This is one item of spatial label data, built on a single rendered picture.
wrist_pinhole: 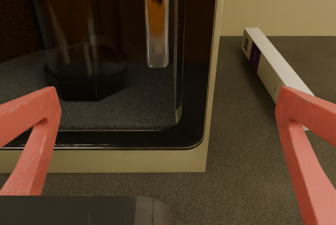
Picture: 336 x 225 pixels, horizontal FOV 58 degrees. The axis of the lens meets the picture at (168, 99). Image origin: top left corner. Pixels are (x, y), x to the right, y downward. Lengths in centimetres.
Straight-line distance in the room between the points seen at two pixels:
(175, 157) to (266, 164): 12
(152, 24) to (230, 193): 23
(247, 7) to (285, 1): 8
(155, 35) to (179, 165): 20
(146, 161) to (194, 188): 6
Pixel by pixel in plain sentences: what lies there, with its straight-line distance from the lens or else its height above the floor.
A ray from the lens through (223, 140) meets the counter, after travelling 42.
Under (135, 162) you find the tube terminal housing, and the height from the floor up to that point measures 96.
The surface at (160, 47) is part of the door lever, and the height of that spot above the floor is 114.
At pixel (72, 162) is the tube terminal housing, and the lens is 38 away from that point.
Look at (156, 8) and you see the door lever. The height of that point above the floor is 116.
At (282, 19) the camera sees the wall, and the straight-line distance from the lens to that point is 77.
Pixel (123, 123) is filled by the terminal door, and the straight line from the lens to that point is 31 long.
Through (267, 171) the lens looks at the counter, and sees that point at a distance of 40.
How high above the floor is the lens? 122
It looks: 36 degrees down
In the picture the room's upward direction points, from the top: straight up
